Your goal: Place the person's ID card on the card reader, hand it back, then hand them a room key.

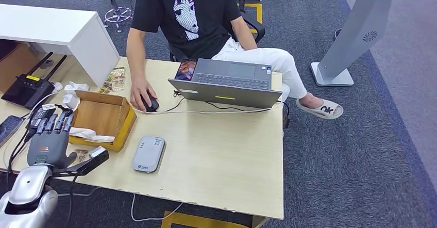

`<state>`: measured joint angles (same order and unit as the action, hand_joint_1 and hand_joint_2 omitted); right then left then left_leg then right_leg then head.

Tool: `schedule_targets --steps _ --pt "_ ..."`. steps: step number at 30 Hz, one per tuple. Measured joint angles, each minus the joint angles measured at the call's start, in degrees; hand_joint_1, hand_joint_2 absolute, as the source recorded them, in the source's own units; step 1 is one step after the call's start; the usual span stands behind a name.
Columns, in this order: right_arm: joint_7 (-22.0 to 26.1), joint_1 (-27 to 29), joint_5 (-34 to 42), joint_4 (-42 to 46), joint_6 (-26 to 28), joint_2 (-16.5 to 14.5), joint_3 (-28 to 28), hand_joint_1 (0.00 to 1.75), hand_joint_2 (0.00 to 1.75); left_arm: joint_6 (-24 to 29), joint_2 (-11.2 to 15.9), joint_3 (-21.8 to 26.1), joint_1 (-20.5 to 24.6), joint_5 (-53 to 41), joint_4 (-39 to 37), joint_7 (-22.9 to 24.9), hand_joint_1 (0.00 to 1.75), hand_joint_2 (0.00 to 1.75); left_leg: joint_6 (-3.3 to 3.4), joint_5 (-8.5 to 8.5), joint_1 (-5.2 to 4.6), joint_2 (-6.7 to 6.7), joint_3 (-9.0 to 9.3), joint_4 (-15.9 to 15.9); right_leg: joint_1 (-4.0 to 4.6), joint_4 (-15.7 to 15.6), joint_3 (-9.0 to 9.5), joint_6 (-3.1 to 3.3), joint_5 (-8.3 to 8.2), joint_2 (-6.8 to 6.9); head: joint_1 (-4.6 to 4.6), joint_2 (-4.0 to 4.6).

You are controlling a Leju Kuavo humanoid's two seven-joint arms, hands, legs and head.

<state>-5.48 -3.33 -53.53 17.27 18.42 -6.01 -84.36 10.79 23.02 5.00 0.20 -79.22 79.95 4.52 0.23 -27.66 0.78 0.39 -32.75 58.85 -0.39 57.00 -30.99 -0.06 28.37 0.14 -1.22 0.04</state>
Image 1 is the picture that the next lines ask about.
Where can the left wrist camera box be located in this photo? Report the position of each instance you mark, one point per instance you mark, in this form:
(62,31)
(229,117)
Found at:
(97,156)

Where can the person's right hand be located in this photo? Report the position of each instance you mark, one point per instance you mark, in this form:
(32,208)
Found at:
(141,91)

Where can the grey card reader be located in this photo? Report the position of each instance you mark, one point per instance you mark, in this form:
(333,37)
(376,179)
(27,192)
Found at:
(149,154)

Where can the grey kiosk stand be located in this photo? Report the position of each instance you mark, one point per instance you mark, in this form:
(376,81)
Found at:
(356,31)

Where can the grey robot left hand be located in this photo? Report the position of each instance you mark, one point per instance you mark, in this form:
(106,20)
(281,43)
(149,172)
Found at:
(49,148)

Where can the person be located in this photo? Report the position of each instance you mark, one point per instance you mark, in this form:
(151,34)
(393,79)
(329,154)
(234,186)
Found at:
(201,31)

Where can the black computer mouse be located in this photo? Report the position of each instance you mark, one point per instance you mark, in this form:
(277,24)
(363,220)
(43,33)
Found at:
(152,105)

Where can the person's right forearm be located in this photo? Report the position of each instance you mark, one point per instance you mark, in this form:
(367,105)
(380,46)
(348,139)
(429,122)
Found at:
(136,55)

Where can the person's left forearm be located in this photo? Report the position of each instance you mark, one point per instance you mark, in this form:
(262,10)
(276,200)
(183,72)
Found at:
(245,35)

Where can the open cardboard box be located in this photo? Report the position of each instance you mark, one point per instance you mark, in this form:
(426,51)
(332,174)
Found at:
(100,113)

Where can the white cabinet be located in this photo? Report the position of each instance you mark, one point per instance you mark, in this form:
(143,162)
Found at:
(51,25)

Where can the phone with colourful screen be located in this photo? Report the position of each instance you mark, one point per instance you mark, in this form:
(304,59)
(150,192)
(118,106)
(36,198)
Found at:
(185,70)

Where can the grey laptop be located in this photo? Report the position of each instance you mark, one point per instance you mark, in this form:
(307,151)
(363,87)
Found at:
(230,96)

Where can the dark smartphone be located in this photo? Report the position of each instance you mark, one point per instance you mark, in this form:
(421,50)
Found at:
(7,129)

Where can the black power adapter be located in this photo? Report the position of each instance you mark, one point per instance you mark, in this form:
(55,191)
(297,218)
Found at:
(37,115)

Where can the beige slipper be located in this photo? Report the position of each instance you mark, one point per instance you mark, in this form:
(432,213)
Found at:
(324,110)

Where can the black router with antennas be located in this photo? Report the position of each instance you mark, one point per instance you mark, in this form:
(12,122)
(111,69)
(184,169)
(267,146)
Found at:
(27,90)

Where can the black plug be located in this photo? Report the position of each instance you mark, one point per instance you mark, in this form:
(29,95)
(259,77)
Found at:
(65,108)

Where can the white tissue paper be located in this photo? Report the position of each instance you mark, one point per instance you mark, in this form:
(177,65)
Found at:
(90,134)

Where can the golden room key card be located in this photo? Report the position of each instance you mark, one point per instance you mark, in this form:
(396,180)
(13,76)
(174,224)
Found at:
(82,156)
(106,88)
(118,75)

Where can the white charger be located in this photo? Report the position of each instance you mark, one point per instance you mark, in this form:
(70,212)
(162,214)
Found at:
(70,101)
(75,87)

